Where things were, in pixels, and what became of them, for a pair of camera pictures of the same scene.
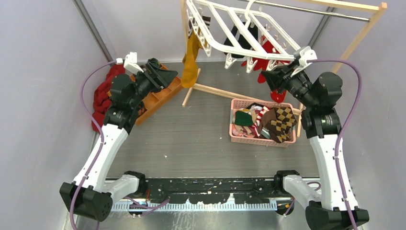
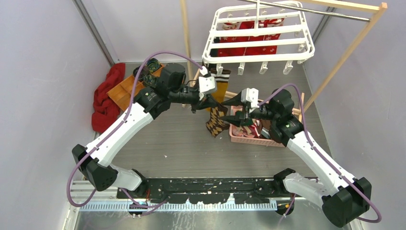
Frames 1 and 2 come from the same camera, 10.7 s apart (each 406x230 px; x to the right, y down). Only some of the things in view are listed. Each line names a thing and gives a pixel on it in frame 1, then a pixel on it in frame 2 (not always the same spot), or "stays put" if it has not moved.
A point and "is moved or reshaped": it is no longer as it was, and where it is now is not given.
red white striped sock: [254, 129] stays put
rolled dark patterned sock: [155, 62] stays put
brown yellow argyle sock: [279, 121] is moved or reshaped
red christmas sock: [262, 75] -> [255, 51]
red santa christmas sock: [262, 63] -> [239, 51]
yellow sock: [197, 45] -> [222, 81]
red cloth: [102, 98] stays put
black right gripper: [277, 80] -> [233, 120]
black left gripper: [159, 79] -> [209, 101]
